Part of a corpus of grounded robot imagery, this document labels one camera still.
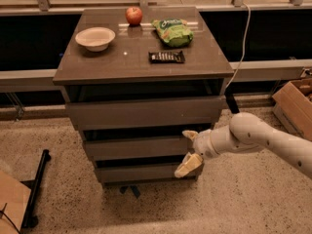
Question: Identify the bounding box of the white paper bowl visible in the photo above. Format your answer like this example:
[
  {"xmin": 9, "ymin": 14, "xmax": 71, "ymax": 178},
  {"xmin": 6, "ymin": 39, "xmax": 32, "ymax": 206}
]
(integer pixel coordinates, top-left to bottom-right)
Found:
[{"xmin": 75, "ymin": 27, "xmax": 115, "ymax": 52}]

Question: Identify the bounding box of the grey bottom drawer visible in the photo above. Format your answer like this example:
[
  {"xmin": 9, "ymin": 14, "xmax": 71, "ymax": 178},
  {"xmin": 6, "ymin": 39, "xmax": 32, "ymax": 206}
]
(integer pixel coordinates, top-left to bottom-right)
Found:
[{"xmin": 94, "ymin": 160, "xmax": 206, "ymax": 184}]

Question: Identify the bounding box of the grey drawer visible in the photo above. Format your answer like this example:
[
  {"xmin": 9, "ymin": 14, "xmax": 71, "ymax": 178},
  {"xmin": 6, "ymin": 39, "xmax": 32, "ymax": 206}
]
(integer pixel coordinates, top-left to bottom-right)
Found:
[
  {"xmin": 83, "ymin": 136, "xmax": 195, "ymax": 160},
  {"xmin": 94, "ymin": 160, "xmax": 206, "ymax": 184},
  {"xmin": 65, "ymin": 96, "xmax": 225, "ymax": 130}
]

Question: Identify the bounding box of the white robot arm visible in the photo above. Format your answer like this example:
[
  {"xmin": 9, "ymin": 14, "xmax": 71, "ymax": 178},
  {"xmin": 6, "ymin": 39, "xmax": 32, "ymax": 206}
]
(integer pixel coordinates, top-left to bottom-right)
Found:
[{"xmin": 175, "ymin": 112, "xmax": 312, "ymax": 178}]

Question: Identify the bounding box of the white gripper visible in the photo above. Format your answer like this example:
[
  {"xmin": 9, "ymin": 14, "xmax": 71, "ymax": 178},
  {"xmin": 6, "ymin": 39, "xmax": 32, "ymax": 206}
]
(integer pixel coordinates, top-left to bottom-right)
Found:
[{"xmin": 175, "ymin": 129, "xmax": 218, "ymax": 178}]

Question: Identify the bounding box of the brown cardboard sheet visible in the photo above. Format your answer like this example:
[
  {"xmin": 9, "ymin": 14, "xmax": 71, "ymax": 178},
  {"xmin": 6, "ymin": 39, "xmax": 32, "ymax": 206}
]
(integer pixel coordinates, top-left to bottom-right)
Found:
[{"xmin": 0, "ymin": 171, "xmax": 31, "ymax": 234}]

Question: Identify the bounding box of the black metal stand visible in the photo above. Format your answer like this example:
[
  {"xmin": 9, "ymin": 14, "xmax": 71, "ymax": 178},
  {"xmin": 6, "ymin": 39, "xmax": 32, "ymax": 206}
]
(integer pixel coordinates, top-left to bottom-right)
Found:
[{"xmin": 21, "ymin": 149, "xmax": 51, "ymax": 228}]

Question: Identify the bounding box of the green chip bag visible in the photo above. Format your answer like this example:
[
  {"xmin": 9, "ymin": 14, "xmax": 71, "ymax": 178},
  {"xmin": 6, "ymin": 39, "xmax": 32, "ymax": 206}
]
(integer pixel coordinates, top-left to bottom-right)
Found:
[{"xmin": 151, "ymin": 19, "xmax": 193, "ymax": 48}]

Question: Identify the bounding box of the cardboard box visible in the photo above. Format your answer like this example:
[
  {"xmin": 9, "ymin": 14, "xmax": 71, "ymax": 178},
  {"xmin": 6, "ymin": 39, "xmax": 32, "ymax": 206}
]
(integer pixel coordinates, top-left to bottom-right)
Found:
[{"xmin": 273, "ymin": 78, "xmax": 312, "ymax": 140}]

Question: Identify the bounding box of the grey top drawer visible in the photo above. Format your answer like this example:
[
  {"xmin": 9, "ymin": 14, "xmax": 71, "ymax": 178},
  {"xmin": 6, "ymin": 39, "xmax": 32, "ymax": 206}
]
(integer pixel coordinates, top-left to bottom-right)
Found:
[{"xmin": 65, "ymin": 96, "xmax": 225, "ymax": 130}]

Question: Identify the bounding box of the dark candy bar wrapper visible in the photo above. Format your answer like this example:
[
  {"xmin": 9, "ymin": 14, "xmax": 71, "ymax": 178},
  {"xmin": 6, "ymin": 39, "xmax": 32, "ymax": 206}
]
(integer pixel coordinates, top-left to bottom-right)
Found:
[{"xmin": 148, "ymin": 51, "xmax": 185, "ymax": 63}]

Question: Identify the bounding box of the white cable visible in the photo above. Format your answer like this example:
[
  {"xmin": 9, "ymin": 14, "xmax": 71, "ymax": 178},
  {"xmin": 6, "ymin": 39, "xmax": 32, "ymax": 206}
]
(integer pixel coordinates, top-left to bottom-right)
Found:
[{"xmin": 224, "ymin": 3, "xmax": 253, "ymax": 90}]

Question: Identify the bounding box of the grey drawer cabinet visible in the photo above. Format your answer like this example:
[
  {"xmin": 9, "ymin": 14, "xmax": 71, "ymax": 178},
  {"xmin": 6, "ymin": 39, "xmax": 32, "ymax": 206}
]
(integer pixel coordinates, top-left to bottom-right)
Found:
[{"xmin": 54, "ymin": 7, "xmax": 233, "ymax": 169}]

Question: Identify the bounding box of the red apple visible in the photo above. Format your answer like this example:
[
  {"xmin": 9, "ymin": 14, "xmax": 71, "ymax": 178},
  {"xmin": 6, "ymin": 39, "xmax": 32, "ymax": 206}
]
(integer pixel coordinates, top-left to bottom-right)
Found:
[{"xmin": 126, "ymin": 7, "xmax": 142, "ymax": 25}]

